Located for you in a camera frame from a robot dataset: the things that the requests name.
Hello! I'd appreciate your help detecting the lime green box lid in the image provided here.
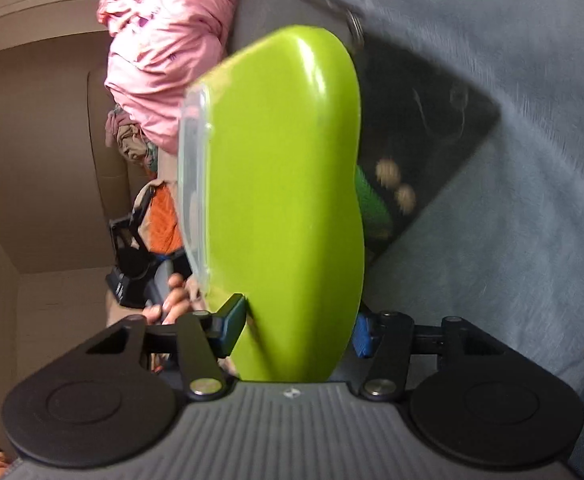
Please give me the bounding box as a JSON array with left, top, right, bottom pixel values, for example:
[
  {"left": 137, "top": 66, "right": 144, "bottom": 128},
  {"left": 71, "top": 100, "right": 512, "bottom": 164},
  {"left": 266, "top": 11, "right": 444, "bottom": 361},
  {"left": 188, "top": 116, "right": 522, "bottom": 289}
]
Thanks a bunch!
[{"left": 177, "top": 25, "right": 365, "bottom": 382}]

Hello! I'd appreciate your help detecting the person's left hand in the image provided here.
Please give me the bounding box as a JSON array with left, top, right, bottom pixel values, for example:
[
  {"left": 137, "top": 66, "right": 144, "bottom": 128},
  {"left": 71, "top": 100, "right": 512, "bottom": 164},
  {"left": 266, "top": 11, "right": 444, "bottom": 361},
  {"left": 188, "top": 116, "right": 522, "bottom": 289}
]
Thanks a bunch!
[{"left": 142, "top": 273, "right": 206, "bottom": 325}]

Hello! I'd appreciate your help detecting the orange beige checked cloth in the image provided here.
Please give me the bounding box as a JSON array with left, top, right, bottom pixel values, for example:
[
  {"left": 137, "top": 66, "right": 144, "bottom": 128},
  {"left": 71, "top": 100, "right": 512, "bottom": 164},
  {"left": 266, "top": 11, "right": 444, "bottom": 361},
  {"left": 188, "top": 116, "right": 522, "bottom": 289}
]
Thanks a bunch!
[{"left": 104, "top": 104, "right": 183, "bottom": 255}]

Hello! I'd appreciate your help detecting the grey-blue plush blanket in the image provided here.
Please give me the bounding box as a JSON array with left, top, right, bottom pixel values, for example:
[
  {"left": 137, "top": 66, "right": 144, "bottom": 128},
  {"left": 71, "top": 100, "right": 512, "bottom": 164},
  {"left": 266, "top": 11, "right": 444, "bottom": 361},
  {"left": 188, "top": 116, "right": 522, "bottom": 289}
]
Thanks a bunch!
[{"left": 344, "top": 0, "right": 584, "bottom": 391}]

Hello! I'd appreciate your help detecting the dark transparent storage box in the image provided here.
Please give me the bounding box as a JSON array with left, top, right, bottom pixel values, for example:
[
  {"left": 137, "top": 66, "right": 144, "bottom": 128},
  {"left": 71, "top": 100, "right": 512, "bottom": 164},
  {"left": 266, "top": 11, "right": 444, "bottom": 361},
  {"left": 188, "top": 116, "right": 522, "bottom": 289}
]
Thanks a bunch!
[{"left": 320, "top": 0, "right": 500, "bottom": 261}]

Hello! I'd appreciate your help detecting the pink quilted jacket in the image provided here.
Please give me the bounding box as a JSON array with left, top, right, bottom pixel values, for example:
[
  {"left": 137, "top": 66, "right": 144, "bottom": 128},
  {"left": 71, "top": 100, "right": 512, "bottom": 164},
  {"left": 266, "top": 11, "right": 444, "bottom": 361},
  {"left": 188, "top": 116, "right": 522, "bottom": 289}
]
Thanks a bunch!
[{"left": 97, "top": 0, "right": 237, "bottom": 154}]

